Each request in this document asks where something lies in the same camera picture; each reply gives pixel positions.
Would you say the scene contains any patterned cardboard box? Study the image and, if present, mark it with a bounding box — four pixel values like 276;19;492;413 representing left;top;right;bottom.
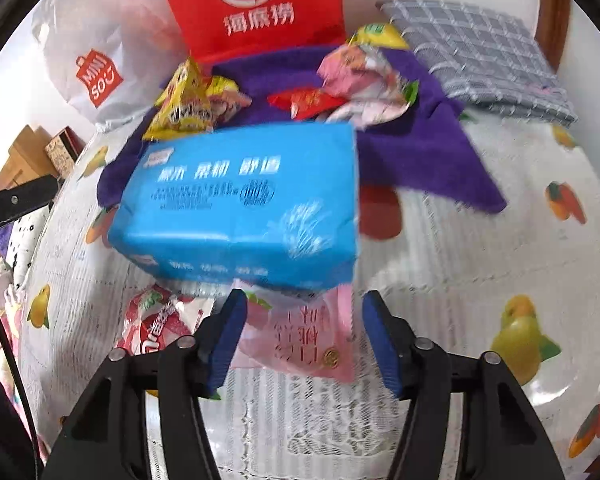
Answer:
44;127;87;177

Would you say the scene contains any white dotted pillow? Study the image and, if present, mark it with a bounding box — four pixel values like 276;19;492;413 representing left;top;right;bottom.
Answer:
4;204;53;286

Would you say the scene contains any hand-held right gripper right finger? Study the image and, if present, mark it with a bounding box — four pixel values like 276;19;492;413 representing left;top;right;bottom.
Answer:
361;289;567;480

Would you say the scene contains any white plastic bag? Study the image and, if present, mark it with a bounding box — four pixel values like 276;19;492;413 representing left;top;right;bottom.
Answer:
31;0;191;133

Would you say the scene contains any red paper bag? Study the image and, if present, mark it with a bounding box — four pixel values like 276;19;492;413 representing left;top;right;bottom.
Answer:
152;0;350;65

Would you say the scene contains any blue tissue pack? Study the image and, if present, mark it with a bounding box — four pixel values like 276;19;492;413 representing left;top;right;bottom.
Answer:
107;121;361;293

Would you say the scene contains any strawberry print snack packet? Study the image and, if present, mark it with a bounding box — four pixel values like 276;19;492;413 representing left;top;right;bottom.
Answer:
114;284;206;358

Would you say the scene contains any brown wooden door frame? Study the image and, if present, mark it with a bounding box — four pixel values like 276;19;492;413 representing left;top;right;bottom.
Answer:
534;0;574;73

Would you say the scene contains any grey checkered folded cloth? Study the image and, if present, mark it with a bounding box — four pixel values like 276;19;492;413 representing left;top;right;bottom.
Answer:
376;0;580;128

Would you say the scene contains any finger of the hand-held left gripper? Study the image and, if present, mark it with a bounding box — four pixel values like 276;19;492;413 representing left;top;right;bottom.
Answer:
0;174;62;240

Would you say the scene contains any yellow green snack packet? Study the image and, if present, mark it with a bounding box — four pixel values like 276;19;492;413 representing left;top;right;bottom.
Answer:
346;22;412;52

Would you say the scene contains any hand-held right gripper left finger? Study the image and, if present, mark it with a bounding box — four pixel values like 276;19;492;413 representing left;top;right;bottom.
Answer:
40;289;249;480

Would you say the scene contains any purple towel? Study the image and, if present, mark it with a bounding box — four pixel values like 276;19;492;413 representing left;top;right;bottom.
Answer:
96;44;509;216

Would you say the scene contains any fruit print tablecloth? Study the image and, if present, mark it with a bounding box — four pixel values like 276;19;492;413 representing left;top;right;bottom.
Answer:
16;105;600;480

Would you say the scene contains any black cable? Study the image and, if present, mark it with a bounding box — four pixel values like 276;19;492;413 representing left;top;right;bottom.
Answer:
0;280;43;480

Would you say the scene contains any purple cloth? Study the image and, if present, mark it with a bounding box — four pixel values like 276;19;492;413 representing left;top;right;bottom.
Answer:
0;220;17;257

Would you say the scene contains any red yellow snack packet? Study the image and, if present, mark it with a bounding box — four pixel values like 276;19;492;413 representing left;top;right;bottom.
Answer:
206;76;254;124

